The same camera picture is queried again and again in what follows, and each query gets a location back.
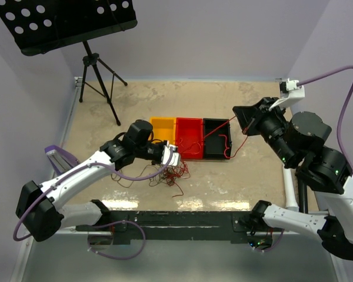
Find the red wire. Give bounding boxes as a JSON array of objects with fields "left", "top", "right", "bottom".
[
  {"left": 164, "top": 160, "right": 192, "bottom": 199},
  {"left": 178, "top": 115, "right": 249, "bottom": 161}
]

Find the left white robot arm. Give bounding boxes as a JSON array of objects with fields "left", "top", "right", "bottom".
[{"left": 13, "top": 119, "right": 180, "bottom": 241}]

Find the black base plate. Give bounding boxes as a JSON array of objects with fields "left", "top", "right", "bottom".
[{"left": 76, "top": 210, "right": 285, "bottom": 245}]

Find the red plastic bin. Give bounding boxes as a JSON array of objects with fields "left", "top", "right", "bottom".
[{"left": 175, "top": 117, "right": 204, "bottom": 160}]

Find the black microphone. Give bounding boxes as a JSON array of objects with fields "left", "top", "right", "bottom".
[{"left": 297, "top": 180, "right": 308, "bottom": 214}]

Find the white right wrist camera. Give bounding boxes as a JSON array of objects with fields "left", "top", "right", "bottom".
[{"left": 269, "top": 78, "right": 305, "bottom": 111}]

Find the yellow plastic bin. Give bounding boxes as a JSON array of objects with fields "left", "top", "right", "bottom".
[{"left": 150, "top": 117, "right": 177, "bottom": 145}]

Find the white microphone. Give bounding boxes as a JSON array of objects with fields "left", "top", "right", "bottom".
[{"left": 282, "top": 168, "right": 299, "bottom": 212}]

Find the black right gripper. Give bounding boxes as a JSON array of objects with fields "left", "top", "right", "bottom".
[{"left": 236, "top": 95, "right": 299, "bottom": 165}]

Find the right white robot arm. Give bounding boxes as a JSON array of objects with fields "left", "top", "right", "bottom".
[{"left": 232, "top": 97, "right": 353, "bottom": 261}]

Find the purple plastic holder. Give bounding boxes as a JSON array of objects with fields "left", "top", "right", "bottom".
[{"left": 44, "top": 145, "right": 80, "bottom": 176}]

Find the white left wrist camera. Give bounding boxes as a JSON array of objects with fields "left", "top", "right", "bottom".
[{"left": 161, "top": 140, "right": 181, "bottom": 167}]

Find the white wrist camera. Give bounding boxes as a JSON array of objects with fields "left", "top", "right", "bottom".
[
  {"left": 161, "top": 140, "right": 181, "bottom": 167},
  {"left": 269, "top": 78, "right": 305, "bottom": 111}
]

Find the black plastic bin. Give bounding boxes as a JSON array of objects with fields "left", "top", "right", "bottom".
[{"left": 203, "top": 118, "right": 232, "bottom": 160}]

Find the black perforated music stand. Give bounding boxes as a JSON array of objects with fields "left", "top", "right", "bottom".
[{"left": 0, "top": 0, "right": 138, "bottom": 109}]

